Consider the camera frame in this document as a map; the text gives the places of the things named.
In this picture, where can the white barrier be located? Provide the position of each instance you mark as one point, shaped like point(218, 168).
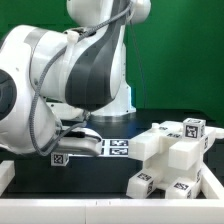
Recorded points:
point(7, 173)
point(210, 185)
point(111, 211)

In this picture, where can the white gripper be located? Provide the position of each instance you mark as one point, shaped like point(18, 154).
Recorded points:
point(77, 134)

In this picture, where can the white left barrier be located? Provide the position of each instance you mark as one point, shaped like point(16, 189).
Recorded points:
point(7, 173)

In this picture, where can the white chair side frame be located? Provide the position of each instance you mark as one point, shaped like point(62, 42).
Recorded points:
point(167, 137)

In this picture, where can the white right barrier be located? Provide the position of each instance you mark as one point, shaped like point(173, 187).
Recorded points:
point(210, 185)

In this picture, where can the white marker sheet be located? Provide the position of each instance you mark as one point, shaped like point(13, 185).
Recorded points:
point(104, 148)

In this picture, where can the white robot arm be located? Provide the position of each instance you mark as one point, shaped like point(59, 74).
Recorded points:
point(80, 67)

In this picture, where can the white cube front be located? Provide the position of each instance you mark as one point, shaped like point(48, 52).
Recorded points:
point(193, 128)

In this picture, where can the white chair seat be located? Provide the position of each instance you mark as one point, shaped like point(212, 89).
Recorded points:
point(159, 162)

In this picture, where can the white front barrier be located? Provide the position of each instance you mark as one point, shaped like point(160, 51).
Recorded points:
point(111, 211)

